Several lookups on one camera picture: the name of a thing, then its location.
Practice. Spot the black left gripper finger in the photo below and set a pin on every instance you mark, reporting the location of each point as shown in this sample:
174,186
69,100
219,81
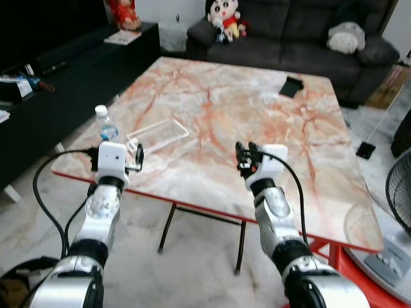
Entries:
139,157

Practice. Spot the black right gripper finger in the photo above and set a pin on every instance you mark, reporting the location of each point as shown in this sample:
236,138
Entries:
241,153
253,152

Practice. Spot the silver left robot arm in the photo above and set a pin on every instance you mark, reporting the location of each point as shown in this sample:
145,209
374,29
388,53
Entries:
103,205

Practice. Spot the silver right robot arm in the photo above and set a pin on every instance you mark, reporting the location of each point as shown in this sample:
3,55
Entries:
276,205

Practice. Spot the clear plastic tray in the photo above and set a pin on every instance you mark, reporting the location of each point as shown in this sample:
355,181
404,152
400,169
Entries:
157,135

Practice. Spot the clear plastic water bottle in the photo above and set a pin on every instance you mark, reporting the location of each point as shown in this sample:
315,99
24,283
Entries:
106,128

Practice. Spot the black metal table leg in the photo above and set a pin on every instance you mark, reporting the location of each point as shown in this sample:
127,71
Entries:
240,247
167,228

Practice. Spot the small black flat box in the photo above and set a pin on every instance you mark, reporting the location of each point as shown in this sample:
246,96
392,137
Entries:
292,86

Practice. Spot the black low cabinet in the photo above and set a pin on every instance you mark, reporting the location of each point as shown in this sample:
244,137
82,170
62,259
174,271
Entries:
70,109

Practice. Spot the black square power adapter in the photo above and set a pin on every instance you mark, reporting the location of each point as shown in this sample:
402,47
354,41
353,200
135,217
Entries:
366,150

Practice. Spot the dark grey sofa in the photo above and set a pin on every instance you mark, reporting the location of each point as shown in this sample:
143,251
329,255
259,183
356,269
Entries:
289,45

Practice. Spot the white pink booklet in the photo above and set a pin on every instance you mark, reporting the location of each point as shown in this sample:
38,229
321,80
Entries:
122,37

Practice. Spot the white mesh waste basket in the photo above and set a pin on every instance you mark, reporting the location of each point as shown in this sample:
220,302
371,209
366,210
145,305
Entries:
172,37

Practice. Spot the cartoon boy plush doll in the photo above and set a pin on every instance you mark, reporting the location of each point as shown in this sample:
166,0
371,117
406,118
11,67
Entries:
225,19

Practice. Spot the white paper pack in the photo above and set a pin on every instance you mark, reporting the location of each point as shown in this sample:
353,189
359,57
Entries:
16,85

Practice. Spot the red decorative figure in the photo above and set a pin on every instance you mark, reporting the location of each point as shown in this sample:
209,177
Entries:
125,14

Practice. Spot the brown cardboard box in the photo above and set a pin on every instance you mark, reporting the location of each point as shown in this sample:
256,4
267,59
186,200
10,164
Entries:
388,90

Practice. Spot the grey round plush toy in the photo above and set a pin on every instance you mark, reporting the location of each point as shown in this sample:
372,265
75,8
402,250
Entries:
345,38

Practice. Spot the red plastic stool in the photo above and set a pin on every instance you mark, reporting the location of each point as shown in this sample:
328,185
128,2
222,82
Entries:
350,276

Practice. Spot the black grey floor fan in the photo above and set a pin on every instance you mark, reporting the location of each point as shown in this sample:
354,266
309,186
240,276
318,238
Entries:
388,256

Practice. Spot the black television screen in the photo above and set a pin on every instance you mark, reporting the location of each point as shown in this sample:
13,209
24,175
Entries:
51,29

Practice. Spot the black brown bag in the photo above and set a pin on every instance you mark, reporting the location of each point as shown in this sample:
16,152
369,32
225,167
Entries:
19,282

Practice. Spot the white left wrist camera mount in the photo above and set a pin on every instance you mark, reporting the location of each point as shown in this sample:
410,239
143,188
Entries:
112,160

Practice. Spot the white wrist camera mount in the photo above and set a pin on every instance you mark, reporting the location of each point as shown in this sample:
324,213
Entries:
275,160
112,160

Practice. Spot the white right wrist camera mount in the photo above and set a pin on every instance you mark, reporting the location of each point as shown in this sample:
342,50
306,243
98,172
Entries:
275,160

